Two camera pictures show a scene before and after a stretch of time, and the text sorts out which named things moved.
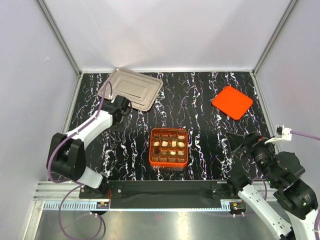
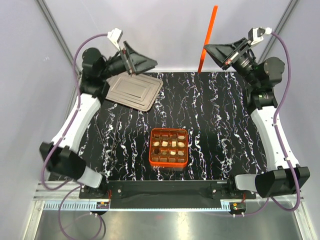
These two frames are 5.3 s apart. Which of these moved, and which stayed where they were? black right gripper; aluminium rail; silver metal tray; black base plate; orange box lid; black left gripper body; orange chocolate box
Moved: black right gripper; orange box lid; black left gripper body
Stayed: orange chocolate box; silver metal tray; aluminium rail; black base plate
